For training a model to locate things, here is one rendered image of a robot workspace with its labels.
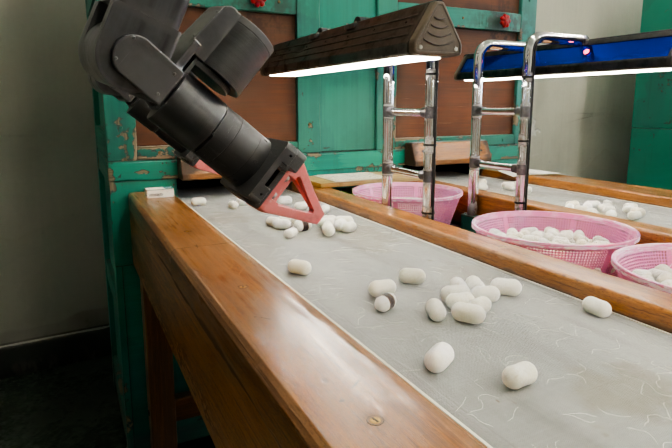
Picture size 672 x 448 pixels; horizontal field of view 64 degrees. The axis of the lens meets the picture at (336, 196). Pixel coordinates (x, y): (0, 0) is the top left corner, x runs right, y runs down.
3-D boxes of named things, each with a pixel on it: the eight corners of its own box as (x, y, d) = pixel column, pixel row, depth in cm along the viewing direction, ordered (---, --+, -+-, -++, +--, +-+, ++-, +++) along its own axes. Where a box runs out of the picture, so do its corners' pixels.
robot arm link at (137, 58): (79, 53, 48) (102, 58, 42) (160, -40, 50) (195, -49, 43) (180, 135, 55) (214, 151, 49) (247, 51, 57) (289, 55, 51)
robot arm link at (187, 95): (133, 110, 51) (142, 111, 46) (179, 55, 52) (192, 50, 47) (191, 155, 54) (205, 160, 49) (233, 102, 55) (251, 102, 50)
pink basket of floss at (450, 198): (452, 245, 116) (453, 202, 114) (336, 235, 125) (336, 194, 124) (468, 221, 140) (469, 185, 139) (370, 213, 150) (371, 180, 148)
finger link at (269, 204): (320, 187, 63) (261, 137, 59) (348, 197, 57) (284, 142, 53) (285, 234, 62) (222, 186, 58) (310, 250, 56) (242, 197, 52)
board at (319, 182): (320, 188, 137) (320, 183, 136) (297, 180, 150) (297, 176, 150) (427, 180, 151) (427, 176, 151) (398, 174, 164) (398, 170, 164)
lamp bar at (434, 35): (414, 53, 70) (415, -5, 69) (260, 75, 125) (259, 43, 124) (463, 56, 74) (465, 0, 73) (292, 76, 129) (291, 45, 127)
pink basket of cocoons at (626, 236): (606, 321, 76) (612, 255, 74) (441, 280, 93) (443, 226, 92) (652, 277, 95) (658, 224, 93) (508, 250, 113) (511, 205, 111)
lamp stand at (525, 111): (521, 249, 113) (534, 28, 106) (459, 229, 131) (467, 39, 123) (584, 239, 122) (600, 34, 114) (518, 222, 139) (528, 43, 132)
